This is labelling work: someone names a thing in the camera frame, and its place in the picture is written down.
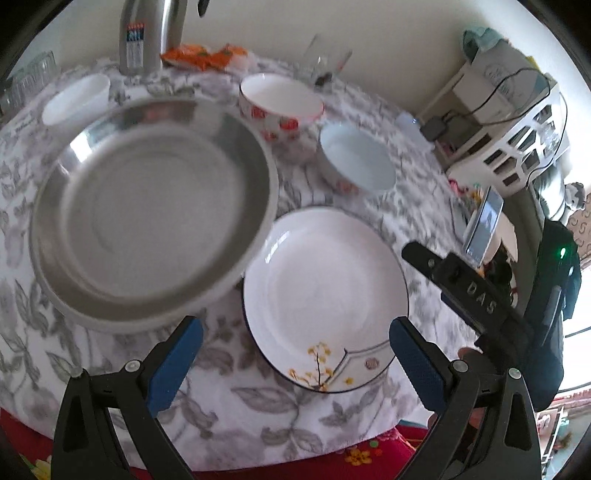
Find large bowl with red pattern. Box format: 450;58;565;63
239;73;325;144

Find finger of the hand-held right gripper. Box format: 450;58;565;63
402;241;525;334

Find black cable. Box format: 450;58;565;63
441;67;568;171

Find grey box on shelf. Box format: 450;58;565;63
452;46;551;124

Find stainless steel thermos jug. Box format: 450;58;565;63
119;0;209;75

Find white lattice shelf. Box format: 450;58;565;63
418;62;568;197

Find small clear container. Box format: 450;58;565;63
396;112;422;136

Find person's right hand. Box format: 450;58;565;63
457;347;485;370

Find ribbed glass tumbler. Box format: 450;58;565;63
18;51;58;90
0;76;29;114

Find smartphone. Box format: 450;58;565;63
463;187;505;266

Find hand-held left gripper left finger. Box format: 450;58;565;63
51;315;205;480

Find teal cloth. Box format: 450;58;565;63
462;28;506;62

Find small bowl with red pattern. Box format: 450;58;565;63
318;122;398;195

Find clear glass cup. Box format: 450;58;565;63
302;34;354;86

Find floral tablecloth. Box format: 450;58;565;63
0;55;485;472

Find orange snack packets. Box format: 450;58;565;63
160;44;247;71

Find white plate with yellow flowers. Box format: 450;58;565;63
242;206;411;394

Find white square bowl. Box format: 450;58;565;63
41;74;112;126

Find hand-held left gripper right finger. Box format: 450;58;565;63
389;316;541;480

